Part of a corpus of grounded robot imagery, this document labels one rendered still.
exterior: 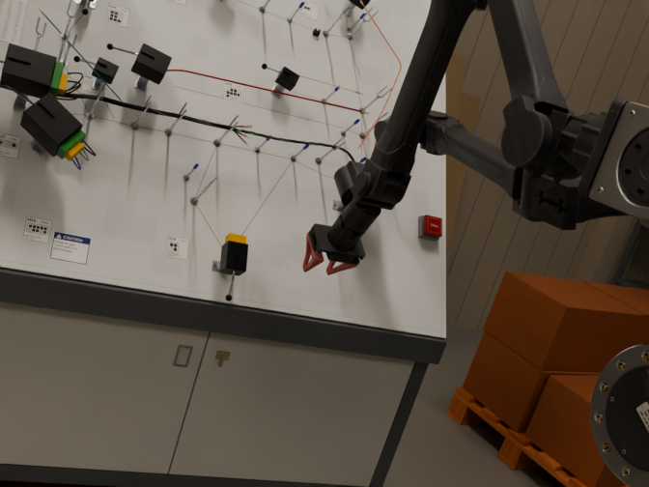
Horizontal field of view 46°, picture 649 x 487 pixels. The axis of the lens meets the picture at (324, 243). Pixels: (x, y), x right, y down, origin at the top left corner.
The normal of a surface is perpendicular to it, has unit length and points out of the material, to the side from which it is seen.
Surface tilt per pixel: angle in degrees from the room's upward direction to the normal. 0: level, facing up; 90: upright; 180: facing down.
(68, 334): 90
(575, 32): 90
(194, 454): 90
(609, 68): 90
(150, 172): 54
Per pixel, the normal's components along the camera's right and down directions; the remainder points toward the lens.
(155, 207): 0.44, -0.27
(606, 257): 0.43, 0.36
